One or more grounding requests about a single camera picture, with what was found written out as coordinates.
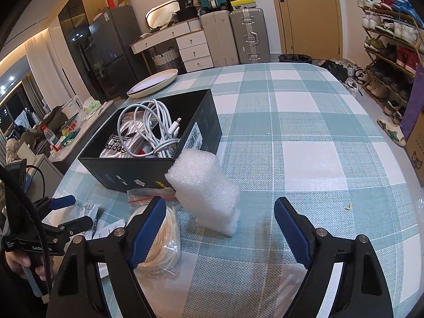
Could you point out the row of shoes on rack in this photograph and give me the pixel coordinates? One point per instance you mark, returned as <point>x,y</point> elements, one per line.
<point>391,33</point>

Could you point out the white curtain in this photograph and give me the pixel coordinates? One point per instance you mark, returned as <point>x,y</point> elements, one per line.
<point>43,69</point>

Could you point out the tan door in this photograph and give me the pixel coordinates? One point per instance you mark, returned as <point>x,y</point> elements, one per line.
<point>311,20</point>

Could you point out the pile of shoes on floor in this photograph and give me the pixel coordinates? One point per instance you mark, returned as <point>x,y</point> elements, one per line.
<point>344,76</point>

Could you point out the woven white basket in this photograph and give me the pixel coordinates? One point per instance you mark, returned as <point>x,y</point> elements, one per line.
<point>165,61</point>

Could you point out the grey refrigerator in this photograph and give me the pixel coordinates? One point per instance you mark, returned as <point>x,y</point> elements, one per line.
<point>116,46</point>

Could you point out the black bag with label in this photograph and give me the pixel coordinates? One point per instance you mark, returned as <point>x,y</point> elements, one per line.
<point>185,8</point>

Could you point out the hanging clothes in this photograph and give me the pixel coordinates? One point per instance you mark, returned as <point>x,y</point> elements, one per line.
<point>24,119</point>

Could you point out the tall black glass cabinet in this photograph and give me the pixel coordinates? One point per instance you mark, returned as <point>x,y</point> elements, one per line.
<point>74,39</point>

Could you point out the purple bag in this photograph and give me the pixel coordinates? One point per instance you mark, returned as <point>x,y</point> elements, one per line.
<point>415,102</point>

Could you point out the green white tissue pack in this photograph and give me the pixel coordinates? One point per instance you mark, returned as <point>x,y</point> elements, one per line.
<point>91,106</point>

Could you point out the silver suitcase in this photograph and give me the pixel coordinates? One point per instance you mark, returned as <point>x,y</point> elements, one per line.
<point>250,36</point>

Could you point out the clear zip bag red strip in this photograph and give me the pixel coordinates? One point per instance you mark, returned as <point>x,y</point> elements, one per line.
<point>145,194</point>

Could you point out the beige suitcase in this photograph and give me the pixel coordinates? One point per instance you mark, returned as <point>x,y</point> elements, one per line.
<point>218,39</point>

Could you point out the red box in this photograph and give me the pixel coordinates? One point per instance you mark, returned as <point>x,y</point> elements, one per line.
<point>111,0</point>

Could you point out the white dresser with drawers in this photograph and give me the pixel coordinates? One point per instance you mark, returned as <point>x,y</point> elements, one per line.
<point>195,53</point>

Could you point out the plastic water bottle red label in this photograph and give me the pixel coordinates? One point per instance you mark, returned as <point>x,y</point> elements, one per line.
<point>52,140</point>

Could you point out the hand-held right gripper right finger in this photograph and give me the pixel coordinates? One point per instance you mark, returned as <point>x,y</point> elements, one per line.
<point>293,235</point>

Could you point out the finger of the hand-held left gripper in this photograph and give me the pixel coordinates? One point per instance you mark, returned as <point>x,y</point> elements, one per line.
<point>79,223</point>
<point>64,201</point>

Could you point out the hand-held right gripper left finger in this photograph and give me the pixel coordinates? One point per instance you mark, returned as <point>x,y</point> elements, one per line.
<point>145,237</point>

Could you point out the black yellow shoe box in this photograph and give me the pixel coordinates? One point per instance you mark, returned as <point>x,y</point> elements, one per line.
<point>244,4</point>

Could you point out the metal shoe rack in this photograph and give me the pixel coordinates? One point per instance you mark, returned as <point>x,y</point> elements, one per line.
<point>387,49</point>

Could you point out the white kettle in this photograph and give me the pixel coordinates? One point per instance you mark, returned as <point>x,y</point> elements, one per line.
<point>71,105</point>

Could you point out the black cardboard box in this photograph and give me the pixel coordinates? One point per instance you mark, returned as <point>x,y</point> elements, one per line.
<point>205,119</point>

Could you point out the small white red packet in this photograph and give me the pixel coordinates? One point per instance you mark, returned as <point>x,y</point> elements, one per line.
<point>141,152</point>

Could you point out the printed cardboard box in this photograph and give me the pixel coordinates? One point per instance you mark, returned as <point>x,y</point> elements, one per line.
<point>416,152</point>

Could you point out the green white checked tablecloth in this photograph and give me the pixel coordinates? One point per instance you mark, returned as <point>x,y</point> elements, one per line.
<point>298,139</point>

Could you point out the person's left hand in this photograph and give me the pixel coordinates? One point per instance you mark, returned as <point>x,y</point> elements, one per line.
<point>16,261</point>

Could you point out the white green slipper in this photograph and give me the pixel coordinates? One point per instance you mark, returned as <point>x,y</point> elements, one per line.
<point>391,132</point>

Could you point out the white bubble wrap roll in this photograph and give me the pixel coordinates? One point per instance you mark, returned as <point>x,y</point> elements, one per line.
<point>205,198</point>

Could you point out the striped black white sock packet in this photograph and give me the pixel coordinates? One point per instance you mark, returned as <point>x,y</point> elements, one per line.
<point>114,145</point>

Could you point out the white oval mirror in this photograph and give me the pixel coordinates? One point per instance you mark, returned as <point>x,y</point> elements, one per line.
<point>162,15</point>

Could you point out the cream oval plate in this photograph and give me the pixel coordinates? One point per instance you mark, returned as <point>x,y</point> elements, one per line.
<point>152,84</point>

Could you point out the white side counter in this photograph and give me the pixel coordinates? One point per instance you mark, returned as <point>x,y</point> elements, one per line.
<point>82,132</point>

